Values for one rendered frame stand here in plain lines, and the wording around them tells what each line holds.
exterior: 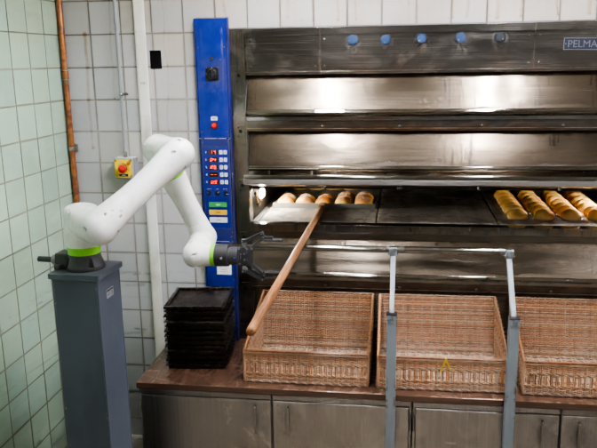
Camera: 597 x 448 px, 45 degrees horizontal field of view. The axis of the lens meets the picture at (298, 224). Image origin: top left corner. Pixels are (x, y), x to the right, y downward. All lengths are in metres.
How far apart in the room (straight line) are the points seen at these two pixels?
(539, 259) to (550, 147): 0.52
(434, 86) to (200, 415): 1.81
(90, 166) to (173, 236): 0.54
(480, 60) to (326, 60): 0.69
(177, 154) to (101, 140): 1.03
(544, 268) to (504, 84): 0.87
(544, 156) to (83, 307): 2.08
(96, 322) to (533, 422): 1.80
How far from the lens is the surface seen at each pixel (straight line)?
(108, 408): 2.94
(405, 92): 3.36
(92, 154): 3.70
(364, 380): 3.21
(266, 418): 3.24
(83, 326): 2.83
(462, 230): 3.45
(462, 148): 3.39
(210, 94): 3.44
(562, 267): 3.56
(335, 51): 3.38
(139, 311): 3.82
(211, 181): 3.48
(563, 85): 3.44
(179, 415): 3.34
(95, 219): 2.61
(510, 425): 3.15
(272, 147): 3.44
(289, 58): 3.40
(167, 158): 2.69
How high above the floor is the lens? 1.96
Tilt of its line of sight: 13 degrees down
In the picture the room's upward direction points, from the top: 1 degrees counter-clockwise
